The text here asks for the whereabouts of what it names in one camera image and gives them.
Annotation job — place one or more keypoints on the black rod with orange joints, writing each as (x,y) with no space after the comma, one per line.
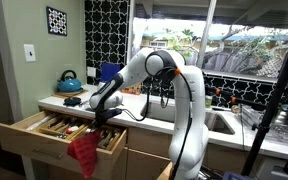
(240,101)

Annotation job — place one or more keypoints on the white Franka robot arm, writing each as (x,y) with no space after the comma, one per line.
(197,116)

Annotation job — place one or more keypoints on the white light switch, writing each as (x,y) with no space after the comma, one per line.
(29,53)

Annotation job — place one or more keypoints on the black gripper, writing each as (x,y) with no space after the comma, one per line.
(100,120)

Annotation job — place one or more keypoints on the light wooden kitchen drawer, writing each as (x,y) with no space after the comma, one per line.
(34,140)

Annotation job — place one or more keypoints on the dark round disc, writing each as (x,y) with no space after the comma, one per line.
(72,101)

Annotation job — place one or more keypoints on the kitchen window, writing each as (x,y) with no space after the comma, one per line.
(244,50)

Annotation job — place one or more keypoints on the dark wrist camera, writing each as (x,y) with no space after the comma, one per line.
(112,114)

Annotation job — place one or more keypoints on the wooden kettle trivet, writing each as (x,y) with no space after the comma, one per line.
(80,92)

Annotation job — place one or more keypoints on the teal kettle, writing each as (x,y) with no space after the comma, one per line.
(69,86)

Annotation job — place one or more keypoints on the white wall outlet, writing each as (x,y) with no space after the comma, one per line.
(91,72)

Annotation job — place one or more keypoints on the red cloth towel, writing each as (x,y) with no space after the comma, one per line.
(84,153)

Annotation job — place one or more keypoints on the colourful checkered board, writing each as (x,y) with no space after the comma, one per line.
(132,89)

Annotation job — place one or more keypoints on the wooden base cabinet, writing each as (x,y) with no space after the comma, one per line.
(147,163)

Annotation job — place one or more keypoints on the black tripod pole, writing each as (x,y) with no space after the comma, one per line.
(270,113)

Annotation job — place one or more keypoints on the wooden cutlery organizer tray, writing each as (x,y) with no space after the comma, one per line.
(52,128)

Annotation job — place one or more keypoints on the stainless steel sink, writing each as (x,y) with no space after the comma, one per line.
(217,123)

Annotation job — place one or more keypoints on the light wooden stand board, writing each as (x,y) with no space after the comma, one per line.
(166,173)

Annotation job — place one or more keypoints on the small green soap bottle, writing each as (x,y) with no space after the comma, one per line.
(208,102)

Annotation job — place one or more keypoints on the framed patterned tile picture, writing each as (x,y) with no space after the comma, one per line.
(56,21)

